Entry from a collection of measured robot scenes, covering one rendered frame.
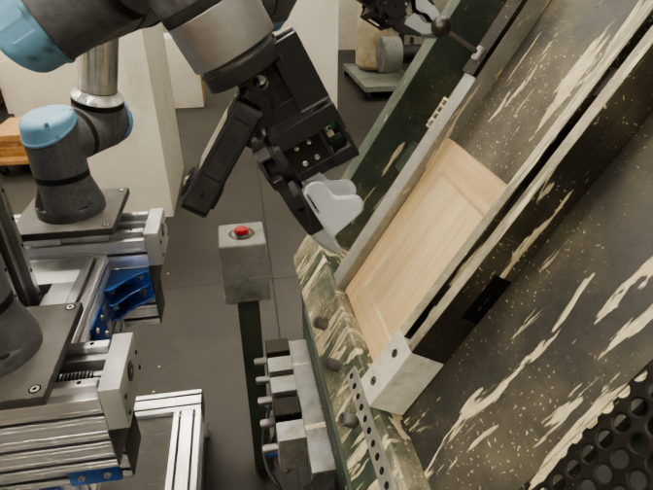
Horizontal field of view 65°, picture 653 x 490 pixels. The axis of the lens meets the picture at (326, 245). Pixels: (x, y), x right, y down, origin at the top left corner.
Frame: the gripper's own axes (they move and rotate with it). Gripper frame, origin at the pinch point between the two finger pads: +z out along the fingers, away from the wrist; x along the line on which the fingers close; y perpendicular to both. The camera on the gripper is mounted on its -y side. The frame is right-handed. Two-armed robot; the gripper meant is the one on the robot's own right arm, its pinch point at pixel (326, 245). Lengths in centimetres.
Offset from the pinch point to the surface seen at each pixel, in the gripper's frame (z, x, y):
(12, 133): 3, 374, -213
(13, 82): -25, 442, -215
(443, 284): 26.7, 16.9, 10.1
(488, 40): 9, 53, 40
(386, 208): 30, 51, 9
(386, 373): 35.9, 14.2, -4.8
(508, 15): 6, 52, 45
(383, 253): 36, 45, 3
